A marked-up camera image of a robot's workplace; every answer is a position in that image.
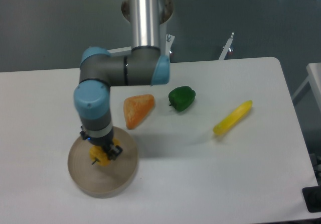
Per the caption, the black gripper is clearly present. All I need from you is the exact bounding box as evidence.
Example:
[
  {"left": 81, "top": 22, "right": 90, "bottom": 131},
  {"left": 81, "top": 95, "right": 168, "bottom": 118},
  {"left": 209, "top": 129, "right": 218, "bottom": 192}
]
[{"left": 87, "top": 132, "right": 123, "bottom": 160}]

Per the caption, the yellow toy bell pepper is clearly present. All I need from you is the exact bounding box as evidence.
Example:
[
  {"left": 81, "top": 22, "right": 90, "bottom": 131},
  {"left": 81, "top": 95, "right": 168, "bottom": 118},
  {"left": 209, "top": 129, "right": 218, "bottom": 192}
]
[{"left": 89, "top": 138, "right": 121, "bottom": 166}]

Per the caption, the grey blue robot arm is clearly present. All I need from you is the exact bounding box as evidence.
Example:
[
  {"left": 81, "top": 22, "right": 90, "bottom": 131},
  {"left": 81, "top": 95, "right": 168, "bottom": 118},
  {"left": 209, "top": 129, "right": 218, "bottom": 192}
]
[{"left": 73, "top": 0, "right": 170, "bottom": 160}]

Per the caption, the beige round plate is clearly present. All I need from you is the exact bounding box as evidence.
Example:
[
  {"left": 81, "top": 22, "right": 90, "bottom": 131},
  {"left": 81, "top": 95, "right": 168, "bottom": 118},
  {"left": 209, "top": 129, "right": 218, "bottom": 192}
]
[{"left": 67, "top": 127, "right": 138, "bottom": 198}]

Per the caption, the green toy bell pepper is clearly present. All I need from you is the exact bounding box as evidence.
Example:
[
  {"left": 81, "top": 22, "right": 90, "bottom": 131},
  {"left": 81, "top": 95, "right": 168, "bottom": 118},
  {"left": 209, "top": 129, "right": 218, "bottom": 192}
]
[{"left": 168, "top": 86, "right": 196, "bottom": 112}]

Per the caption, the orange toy bread wedge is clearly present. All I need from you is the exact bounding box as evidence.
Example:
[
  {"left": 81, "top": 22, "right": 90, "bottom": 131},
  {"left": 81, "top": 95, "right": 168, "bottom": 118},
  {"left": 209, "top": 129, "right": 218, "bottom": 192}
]
[{"left": 123, "top": 94, "right": 155, "bottom": 130}]

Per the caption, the yellow toy corn cob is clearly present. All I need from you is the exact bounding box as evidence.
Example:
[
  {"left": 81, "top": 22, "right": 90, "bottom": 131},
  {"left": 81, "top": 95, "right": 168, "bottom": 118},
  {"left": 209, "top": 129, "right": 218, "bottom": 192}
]
[{"left": 213, "top": 100, "right": 253, "bottom": 136}]

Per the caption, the black device at table edge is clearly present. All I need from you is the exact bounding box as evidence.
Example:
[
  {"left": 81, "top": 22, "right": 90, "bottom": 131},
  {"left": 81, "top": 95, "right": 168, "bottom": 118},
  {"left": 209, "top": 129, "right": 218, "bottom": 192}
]
[{"left": 302, "top": 186, "right": 320, "bottom": 213}]

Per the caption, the white side table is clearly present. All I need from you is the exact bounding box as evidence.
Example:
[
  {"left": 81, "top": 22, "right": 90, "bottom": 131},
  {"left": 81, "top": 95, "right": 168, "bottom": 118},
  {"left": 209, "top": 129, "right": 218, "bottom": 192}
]
[{"left": 291, "top": 63, "right": 320, "bottom": 109}]

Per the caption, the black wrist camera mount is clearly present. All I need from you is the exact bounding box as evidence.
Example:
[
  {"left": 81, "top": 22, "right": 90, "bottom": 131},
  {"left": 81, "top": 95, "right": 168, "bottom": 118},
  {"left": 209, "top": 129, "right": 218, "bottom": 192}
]
[{"left": 80, "top": 126, "right": 90, "bottom": 140}]

